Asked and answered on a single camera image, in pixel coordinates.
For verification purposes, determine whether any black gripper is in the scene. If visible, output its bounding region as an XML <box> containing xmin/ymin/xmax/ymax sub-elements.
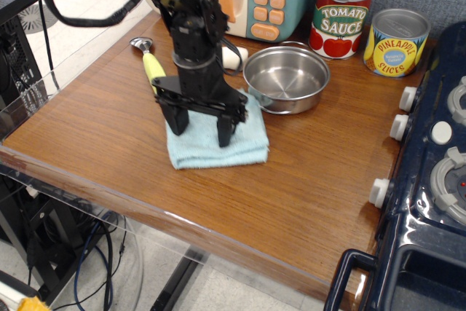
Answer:
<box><xmin>152</xmin><ymin>62</ymin><xmax>248</xmax><ymax>148</ymax></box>

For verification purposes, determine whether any light blue cloth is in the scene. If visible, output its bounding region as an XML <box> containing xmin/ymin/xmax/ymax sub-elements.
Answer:
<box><xmin>166</xmin><ymin>93</ymin><xmax>269</xmax><ymax>170</ymax></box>

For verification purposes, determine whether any plush toy mushroom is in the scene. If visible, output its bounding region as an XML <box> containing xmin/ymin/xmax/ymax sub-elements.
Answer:
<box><xmin>222</xmin><ymin>47</ymin><xmax>249</xmax><ymax>71</ymax></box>

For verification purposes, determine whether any ice cream scoop yellow handle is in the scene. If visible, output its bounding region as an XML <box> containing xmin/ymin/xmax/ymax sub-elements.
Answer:
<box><xmin>130</xmin><ymin>37</ymin><xmax>166</xmax><ymax>94</ymax></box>

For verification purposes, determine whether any small steel pot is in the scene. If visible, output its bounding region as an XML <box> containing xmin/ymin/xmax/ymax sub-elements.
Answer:
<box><xmin>242</xmin><ymin>45</ymin><xmax>331</xmax><ymax>115</ymax></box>

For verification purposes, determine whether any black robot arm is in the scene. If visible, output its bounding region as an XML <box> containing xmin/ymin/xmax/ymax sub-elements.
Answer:
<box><xmin>45</xmin><ymin>0</ymin><xmax>248</xmax><ymax>147</ymax></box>

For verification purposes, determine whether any tomato sauce can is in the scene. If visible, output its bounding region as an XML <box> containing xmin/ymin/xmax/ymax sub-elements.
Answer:
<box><xmin>309</xmin><ymin>0</ymin><xmax>372</xmax><ymax>59</ymax></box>

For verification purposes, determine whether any white stove knob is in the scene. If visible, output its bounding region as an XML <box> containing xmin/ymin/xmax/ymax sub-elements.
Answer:
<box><xmin>398</xmin><ymin>87</ymin><xmax>417</xmax><ymax>112</ymax></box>
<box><xmin>369</xmin><ymin>178</ymin><xmax>390</xmax><ymax>209</ymax></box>
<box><xmin>390</xmin><ymin>114</ymin><xmax>408</xmax><ymax>141</ymax></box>

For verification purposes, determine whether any pineapple slices can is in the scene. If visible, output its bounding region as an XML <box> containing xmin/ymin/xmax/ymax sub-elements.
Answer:
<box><xmin>363</xmin><ymin>9</ymin><xmax>431</xmax><ymax>78</ymax></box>

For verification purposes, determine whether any yellow sponge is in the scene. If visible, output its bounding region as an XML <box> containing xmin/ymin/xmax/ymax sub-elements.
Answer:
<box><xmin>17</xmin><ymin>296</ymin><xmax>50</xmax><ymax>311</ymax></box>

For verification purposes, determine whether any dark blue toy stove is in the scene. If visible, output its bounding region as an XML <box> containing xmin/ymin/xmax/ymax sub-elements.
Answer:
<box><xmin>325</xmin><ymin>22</ymin><xmax>465</xmax><ymax>310</ymax></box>

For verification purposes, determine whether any blue cable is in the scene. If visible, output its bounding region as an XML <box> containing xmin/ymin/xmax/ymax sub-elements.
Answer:
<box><xmin>73</xmin><ymin>212</ymin><xmax>114</xmax><ymax>311</ymax></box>

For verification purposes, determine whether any black cable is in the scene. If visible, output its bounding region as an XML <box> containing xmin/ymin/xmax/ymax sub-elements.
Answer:
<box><xmin>50</xmin><ymin>216</ymin><xmax>128</xmax><ymax>311</ymax></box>

